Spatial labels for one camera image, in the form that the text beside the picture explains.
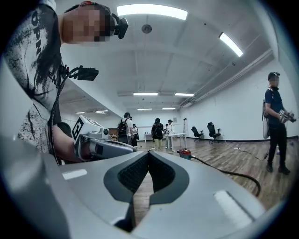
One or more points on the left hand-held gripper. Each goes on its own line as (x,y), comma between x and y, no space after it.
(93,133)

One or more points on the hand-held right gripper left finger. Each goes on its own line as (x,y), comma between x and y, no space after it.
(88,186)

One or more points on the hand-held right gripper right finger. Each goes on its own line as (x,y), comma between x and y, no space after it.
(198,186)

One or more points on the person's left forearm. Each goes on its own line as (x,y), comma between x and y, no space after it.
(65,147)

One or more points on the red vacuum cleaner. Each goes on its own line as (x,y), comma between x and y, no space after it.
(184,153)

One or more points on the person's left hand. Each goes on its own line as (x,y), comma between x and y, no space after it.
(87,149)

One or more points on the wooden cabinet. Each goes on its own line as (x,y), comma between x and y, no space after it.
(112,134)

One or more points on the black office chair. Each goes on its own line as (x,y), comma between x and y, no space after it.
(213,131)
(197,133)

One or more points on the white table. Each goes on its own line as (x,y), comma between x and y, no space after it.
(148,134)
(176,135)

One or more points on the long ceiling light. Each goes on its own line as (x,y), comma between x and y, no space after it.
(230,44)
(184,94)
(145,94)
(168,108)
(144,109)
(151,11)

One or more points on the black chest-mounted device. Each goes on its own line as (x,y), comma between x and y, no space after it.
(87,73)

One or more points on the person's white patterned shirt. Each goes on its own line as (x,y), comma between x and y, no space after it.
(30,77)

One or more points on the person's head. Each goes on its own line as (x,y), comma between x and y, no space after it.
(81,25)

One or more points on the white ceiling pipes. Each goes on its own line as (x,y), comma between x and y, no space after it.
(224,77)

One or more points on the round ceiling fixture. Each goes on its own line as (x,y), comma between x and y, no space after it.
(146,28)

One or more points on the black head-mounted camera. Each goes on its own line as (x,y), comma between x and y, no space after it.
(120,26)

